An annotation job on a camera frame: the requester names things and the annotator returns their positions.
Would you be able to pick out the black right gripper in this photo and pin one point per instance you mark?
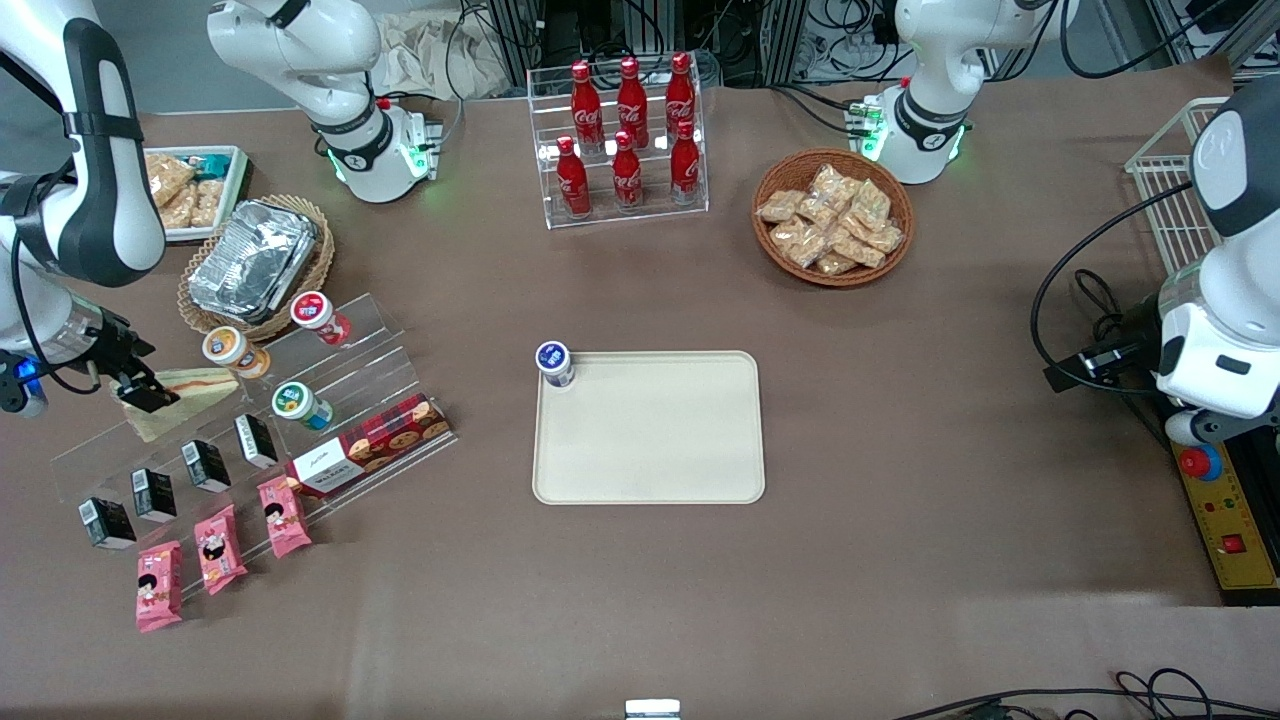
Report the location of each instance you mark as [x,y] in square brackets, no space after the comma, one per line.
[110,349]

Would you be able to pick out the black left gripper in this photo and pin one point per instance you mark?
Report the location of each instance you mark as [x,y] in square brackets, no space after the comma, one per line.
[1137,334]

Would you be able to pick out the triangle sandwich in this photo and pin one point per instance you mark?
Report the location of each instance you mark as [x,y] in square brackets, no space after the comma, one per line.
[200,395]

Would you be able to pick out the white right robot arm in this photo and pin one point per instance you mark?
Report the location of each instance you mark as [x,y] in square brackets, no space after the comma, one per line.
[360,150]

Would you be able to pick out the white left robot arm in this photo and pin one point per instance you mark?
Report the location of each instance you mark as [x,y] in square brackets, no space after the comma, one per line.
[930,110]

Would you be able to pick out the beige serving tray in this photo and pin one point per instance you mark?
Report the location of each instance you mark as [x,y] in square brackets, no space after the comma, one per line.
[650,430]

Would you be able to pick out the orange-lid small cup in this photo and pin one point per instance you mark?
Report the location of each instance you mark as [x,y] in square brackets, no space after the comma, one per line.
[232,350]

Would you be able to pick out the small black carton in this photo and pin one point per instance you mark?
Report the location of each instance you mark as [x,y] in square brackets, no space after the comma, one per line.
[107,524]
[154,495]
[206,466]
[256,441]

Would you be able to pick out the silver foil container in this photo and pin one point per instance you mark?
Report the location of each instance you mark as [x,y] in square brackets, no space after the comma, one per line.
[250,260]

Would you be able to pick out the green-lid small cup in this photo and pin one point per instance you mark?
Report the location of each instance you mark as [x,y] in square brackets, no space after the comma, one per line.
[298,404]

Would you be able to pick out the clear-wrapped rice snack packet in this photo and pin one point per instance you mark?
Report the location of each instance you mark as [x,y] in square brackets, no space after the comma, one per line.
[885,238]
[832,183]
[168,175]
[871,203]
[835,263]
[800,242]
[180,212]
[858,248]
[780,207]
[820,212]
[208,203]

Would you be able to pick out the red-lid small cup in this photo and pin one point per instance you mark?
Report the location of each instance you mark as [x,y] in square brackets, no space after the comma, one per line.
[320,316]

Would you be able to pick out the pink snack pack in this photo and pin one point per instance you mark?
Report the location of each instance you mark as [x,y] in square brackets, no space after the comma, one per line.
[284,517]
[219,550]
[159,587]

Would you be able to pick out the white plastic bin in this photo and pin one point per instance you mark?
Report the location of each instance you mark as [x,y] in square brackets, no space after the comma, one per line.
[235,190]

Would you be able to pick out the oval wicker basket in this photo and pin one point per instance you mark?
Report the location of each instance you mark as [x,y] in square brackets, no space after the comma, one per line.
[320,260]

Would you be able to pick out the teal snack packet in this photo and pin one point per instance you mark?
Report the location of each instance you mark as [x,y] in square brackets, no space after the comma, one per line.
[212,162]

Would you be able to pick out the yellow emergency stop box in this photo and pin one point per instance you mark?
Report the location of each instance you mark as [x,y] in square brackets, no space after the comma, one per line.
[1235,540]

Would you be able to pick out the clear acrylic step display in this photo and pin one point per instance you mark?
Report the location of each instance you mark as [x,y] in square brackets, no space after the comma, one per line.
[380,345]

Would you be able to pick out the red tartan cookie box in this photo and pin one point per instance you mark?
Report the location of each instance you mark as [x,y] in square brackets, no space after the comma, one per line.
[380,445]

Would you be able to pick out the round wicker basket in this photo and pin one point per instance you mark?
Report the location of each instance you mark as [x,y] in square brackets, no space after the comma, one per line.
[770,255]

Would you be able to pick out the blue-lid small cup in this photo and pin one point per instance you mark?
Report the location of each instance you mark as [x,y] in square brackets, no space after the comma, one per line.
[554,360]

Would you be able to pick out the beige crumpled cloth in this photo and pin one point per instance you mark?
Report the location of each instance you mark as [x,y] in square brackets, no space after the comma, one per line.
[420,55]

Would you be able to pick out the red cola bottle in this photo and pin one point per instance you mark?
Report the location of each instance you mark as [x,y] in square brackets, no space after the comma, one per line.
[627,175]
[586,100]
[632,98]
[680,92]
[573,182]
[685,165]

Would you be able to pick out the clear acrylic bottle rack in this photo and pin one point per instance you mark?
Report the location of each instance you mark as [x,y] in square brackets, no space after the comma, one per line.
[650,215]

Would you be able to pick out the aluminium frame rail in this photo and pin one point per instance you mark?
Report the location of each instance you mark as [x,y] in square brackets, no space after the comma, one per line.
[1210,35]

